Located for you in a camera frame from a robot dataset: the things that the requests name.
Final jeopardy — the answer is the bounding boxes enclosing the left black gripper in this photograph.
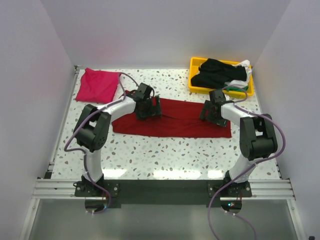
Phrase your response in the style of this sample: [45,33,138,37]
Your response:
[136,95,161,120]

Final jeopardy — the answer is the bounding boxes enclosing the dark red t shirt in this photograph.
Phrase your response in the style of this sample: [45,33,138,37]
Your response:
[112,98,232,138]

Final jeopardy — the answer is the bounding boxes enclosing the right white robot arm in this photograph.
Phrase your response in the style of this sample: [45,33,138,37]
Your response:
[199,89,278,197]

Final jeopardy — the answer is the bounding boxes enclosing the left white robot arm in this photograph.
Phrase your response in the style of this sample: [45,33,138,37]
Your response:
[70,83,162,199]

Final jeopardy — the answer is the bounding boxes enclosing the green t shirt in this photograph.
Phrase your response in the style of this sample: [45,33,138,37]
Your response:
[225,86,249,93]

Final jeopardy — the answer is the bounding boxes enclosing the black t shirt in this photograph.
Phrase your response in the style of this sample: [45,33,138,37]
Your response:
[191,58,246,89]

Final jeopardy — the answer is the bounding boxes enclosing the yellow plastic bin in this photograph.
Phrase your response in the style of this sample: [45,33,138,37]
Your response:
[188,56,255,99]

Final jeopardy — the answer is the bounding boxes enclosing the white t shirt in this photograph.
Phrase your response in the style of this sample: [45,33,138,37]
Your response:
[225,59,252,89]

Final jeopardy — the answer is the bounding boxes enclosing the folded pink t shirt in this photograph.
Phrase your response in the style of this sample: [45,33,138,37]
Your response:
[75,68,120,104]

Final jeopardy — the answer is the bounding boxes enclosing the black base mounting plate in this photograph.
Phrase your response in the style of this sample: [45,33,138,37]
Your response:
[73,179,253,210]

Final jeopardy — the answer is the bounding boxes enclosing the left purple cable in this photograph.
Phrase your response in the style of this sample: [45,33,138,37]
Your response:
[63,71,140,215]

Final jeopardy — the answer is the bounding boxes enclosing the aluminium frame rail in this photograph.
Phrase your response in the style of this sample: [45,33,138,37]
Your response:
[31,65,84,200]

